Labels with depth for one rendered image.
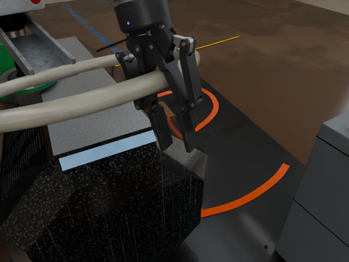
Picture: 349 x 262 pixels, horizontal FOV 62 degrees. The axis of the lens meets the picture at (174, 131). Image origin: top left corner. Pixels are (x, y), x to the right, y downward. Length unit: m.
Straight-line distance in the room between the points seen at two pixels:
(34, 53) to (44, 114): 0.63
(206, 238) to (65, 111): 1.32
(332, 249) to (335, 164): 0.38
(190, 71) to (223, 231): 1.33
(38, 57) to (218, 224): 1.21
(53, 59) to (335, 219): 1.12
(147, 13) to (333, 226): 1.09
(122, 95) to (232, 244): 1.32
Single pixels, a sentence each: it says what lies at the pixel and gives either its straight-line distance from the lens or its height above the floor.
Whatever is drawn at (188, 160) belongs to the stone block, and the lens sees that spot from 1.10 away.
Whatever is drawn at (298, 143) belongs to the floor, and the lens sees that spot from 2.34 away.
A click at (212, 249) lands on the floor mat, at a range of 1.60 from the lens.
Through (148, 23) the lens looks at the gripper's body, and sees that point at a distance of 0.41.
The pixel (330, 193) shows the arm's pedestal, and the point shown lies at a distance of 1.22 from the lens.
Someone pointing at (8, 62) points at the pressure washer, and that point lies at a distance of 2.85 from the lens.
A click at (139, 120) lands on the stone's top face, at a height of 0.80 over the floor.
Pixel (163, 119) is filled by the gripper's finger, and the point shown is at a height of 1.10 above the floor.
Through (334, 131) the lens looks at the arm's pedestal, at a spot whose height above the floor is 0.79.
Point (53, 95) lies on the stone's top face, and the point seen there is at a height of 0.80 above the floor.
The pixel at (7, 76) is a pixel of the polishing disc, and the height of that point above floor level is 0.85.
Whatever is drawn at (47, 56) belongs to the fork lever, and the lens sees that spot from 0.99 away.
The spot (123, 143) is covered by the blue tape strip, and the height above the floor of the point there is 0.78.
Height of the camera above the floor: 1.38
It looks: 37 degrees down
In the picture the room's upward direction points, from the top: straight up
